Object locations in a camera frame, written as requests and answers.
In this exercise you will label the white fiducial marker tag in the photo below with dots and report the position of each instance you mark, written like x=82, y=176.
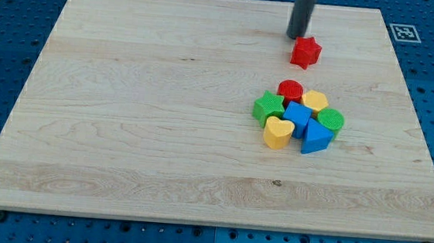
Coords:
x=405, y=33

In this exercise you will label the red cylinder block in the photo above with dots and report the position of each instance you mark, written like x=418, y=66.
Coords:
x=291, y=90

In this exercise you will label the yellow heart block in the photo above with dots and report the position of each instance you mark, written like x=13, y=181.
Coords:
x=278, y=132

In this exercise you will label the green star block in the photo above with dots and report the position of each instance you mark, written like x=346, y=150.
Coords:
x=266, y=106

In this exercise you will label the blue triangle block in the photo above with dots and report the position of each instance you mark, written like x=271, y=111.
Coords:
x=316, y=137

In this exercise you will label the red star block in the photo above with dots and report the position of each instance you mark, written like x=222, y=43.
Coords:
x=305, y=52

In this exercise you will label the blue cube block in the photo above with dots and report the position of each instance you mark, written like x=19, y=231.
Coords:
x=299, y=115

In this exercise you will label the light wooden board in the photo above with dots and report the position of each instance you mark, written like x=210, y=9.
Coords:
x=140, y=110

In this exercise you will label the green cylinder block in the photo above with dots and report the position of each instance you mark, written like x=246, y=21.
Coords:
x=331, y=119

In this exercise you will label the yellow hexagon block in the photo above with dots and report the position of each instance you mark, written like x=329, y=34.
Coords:
x=315, y=100

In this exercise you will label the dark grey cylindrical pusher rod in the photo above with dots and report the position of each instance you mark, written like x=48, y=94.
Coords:
x=300, y=17

